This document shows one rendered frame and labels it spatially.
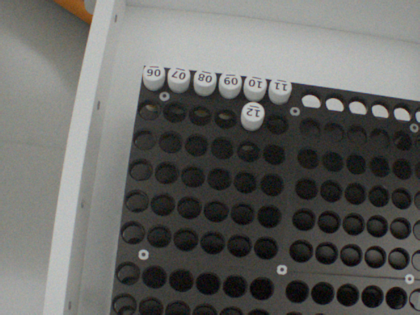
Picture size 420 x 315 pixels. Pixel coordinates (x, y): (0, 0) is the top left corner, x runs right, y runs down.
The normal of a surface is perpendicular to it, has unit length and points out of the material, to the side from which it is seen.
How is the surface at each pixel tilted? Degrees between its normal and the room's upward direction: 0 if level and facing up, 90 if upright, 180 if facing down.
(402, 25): 90
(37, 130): 0
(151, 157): 0
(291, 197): 0
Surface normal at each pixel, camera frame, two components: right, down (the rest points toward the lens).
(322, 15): -0.11, 0.92
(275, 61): 0.05, -0.37
